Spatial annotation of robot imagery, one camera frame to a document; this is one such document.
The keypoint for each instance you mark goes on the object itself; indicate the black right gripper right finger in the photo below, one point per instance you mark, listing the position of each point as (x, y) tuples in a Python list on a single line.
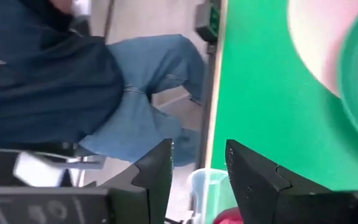
[(253, 186)]

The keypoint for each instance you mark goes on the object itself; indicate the person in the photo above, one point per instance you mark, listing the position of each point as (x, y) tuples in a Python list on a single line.
[(42, 93)]

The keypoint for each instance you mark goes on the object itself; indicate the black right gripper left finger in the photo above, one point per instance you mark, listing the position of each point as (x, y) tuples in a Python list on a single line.
[(148, 186)]

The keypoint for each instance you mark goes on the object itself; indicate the black table frame rail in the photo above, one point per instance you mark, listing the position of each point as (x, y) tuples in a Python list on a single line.
[(210, 102)]

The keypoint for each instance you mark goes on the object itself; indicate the round beige placemat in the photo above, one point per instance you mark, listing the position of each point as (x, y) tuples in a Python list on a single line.
[(315, 37)]

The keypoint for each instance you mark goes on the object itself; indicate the clear plastic container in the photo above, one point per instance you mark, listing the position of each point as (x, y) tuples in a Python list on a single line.
[(210, 193)]

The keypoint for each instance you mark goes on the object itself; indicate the red apple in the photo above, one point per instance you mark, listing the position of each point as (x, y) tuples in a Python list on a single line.
[(228, 217)]

